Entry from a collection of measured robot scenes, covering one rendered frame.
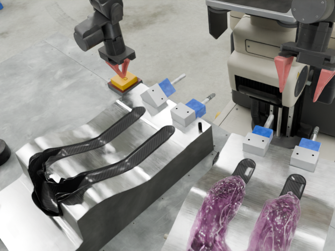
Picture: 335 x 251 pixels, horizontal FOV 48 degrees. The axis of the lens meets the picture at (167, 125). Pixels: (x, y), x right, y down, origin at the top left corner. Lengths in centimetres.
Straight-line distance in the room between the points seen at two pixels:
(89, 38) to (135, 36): 199
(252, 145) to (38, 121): 65
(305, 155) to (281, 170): 6
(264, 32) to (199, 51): 155
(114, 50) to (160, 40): 182
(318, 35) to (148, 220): 51
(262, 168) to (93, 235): 38
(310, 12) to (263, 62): 54
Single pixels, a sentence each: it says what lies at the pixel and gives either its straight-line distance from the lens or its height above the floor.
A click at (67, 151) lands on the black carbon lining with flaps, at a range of 88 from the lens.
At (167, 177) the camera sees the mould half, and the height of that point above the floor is 84.
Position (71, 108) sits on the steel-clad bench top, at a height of 80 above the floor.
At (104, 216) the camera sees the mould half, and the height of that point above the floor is 88.
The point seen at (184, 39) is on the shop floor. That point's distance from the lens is 284.
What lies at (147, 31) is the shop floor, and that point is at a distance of 302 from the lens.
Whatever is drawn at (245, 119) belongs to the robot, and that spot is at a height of 28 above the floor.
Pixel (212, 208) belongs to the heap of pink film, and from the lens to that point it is 71.
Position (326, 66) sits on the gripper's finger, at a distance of 75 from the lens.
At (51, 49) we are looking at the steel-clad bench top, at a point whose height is 80.
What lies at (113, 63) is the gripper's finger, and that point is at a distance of 109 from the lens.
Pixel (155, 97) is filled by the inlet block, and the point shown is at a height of 92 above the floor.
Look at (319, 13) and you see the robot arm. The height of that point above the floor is 119.
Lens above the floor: 152
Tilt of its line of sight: 45 degrees down
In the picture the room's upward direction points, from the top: 11 degrees counter-clockwise
